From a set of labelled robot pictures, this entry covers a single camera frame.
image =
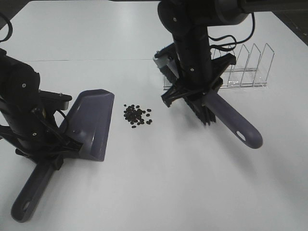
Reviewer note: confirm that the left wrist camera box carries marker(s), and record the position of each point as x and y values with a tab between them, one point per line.
57	101

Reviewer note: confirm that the purple brush black bristles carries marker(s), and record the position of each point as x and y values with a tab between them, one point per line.
211	106

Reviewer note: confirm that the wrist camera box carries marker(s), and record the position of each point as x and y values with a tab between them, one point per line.
57	101
166	55

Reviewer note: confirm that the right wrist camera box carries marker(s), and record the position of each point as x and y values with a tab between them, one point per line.
166	55

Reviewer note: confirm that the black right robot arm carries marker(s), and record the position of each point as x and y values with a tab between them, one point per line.
199	63

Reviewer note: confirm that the purple plastic dustpan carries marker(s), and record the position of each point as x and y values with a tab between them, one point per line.
89	121

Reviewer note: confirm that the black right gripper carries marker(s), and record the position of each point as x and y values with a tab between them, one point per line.
192	84

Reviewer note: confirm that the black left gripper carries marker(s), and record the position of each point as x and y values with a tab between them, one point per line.
36	136

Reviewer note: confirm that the chrome wire dish rack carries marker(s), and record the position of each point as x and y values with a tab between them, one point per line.
252	67

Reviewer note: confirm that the pile of coffee beans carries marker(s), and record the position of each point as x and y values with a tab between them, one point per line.
136	116

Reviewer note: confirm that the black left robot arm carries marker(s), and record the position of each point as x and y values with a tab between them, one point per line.
19	87

